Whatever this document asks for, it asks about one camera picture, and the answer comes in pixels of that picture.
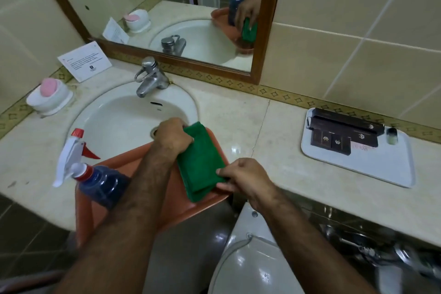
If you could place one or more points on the person's right hand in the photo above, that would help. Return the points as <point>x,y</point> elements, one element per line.
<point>248,178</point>

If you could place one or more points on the person's left hand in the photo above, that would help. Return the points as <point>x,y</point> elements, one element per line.
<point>170,135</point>

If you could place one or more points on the person's left fingers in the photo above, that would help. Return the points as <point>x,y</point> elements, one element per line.
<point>184,137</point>

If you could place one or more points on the person's right thumb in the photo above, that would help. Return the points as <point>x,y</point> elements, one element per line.
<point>226,171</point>

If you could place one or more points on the green cleaning cloth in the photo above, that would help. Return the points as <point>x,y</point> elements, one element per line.
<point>199,164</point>

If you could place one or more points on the person's right forearm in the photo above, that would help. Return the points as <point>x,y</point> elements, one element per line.
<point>303,249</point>

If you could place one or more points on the person's left forearm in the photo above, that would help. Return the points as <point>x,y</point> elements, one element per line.
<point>127,221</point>

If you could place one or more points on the orange plastic basin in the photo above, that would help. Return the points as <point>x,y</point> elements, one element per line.
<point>179,207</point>

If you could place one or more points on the white round sink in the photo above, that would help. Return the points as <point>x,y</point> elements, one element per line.
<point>120,121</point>

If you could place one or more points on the chrome sink faucet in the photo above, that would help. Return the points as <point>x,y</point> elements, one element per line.
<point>151,78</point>

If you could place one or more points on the white toilet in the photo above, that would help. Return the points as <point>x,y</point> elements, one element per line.
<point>248,262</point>

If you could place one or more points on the small dark amenity box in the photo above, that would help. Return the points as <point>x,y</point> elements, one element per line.
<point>316,137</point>
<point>326,140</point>
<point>341,145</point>

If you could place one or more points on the blue liquid spray bottle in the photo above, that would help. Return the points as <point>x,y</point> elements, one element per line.
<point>100,183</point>

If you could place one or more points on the white printed notice card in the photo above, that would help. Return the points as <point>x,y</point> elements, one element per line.
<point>84,61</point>

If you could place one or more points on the long dark amenity box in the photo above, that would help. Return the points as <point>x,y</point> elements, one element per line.
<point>344,119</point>
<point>361,138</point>

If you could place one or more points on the white soap dish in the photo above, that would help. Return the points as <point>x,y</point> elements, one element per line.
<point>51,102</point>

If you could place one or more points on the pink soap bar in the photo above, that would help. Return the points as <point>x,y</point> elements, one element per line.
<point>48,87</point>

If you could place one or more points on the white plastic tray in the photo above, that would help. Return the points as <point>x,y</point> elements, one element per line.
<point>375,164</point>

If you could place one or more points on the small clear toiletry bottle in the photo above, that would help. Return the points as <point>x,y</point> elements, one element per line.
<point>392,137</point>

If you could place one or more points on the wooden framed wall mirror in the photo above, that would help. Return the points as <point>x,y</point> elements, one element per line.
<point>193,38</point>

